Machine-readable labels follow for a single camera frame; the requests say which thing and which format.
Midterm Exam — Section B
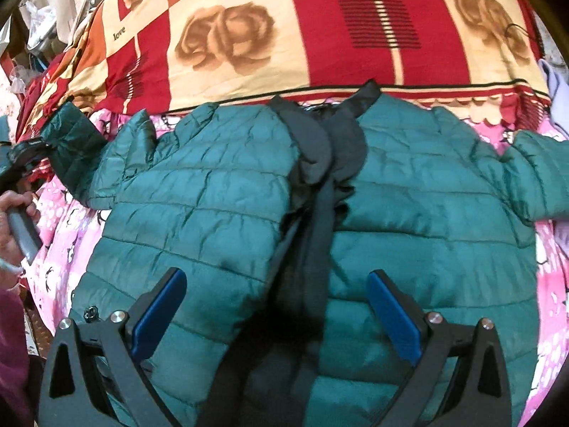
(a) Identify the pink penguin bedsheet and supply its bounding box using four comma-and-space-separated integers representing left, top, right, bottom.
33, 95, 568, 426

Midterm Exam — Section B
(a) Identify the green quilted puffer jacket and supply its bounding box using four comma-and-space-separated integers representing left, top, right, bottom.
41, 81, 568, 426

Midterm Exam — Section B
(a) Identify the lavender cloth at right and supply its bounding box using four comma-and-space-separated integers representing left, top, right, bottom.
538, 59, 569, 138

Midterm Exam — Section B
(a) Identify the person's left hand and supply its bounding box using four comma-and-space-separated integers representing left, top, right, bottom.
1, 191, 41, 266

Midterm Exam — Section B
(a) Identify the red rose pattern blanket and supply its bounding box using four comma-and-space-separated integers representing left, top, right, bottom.
15, 0, 551, 139

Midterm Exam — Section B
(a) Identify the maroon sleeve forearm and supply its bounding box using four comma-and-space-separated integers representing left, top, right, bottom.
1, 290, 34, 426

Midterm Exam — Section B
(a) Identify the pile of clothes background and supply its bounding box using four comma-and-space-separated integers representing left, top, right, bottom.
1, 0, 103, 95

